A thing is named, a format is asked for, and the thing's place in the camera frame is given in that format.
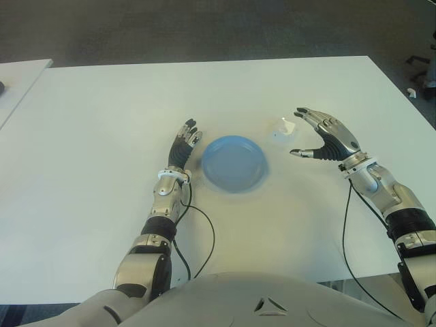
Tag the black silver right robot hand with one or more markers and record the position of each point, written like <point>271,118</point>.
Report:
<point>337,143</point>

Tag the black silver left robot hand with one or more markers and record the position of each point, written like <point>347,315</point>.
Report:
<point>180,150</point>

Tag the white square charger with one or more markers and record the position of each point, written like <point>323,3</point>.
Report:
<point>282,131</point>

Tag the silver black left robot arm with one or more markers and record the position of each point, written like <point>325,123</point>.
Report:
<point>163,194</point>

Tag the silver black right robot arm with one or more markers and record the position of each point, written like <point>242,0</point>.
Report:
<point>402,201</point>

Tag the blue round plate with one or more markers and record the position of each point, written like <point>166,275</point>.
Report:
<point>235,163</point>

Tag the small white floor object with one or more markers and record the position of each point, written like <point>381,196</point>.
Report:
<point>411,92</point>

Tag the black office chair base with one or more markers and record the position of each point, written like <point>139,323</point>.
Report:
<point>417,60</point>

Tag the grey robot torso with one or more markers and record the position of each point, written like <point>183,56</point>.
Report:
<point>218,299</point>

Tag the white side table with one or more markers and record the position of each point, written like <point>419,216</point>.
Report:
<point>20,78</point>

